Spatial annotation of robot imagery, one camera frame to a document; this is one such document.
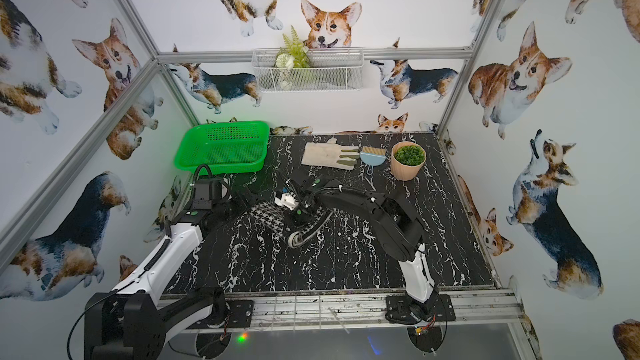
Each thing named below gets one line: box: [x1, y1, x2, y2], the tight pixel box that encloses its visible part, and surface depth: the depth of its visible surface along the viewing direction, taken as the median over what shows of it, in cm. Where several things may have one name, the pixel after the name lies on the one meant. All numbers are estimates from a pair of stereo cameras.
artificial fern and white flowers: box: [275, 25, 311, 71], surface depth 83 cm
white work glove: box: [300, 137, 360, 170], surface depth 116 cm
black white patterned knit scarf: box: [248, 201, 333, 249], surface depth 83 cm
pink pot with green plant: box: [390, 140, 427, 182], surface depth 102 cm
